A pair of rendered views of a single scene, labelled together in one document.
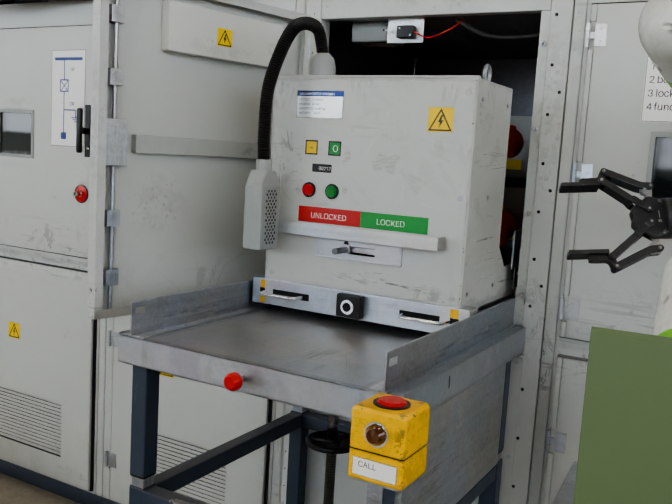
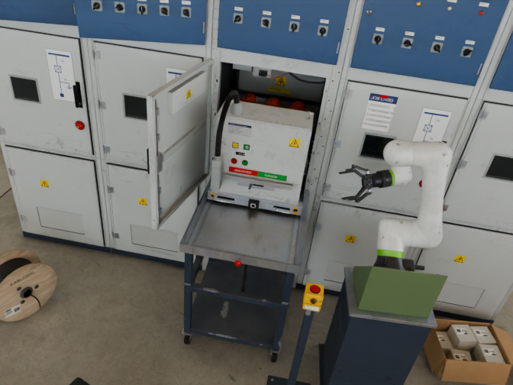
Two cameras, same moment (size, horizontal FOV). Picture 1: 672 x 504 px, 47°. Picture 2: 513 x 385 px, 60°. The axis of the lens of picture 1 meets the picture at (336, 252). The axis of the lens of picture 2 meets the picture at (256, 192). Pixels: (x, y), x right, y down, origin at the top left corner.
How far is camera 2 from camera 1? 1.39 m
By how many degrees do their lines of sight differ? 35
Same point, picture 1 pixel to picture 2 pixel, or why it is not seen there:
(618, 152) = (351, 137)
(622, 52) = (357, 101)
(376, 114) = (266, 137)
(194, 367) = (217, 255)
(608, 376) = (374, 276)
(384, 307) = (267, 204)
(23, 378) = (55, 204)
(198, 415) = not seen: hidden behind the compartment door
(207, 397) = not seen: hidden behind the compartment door
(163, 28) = (169, 104)
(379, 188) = (266, 163)
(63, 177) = (66, 115)
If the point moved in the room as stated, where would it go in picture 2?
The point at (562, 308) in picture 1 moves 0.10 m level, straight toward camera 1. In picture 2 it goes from (324, 187) to (327, 196)
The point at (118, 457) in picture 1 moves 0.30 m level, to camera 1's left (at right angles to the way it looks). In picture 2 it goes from (119, 234) to (75, 241)
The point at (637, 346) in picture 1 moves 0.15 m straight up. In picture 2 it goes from (383, 270) to (392, 245)
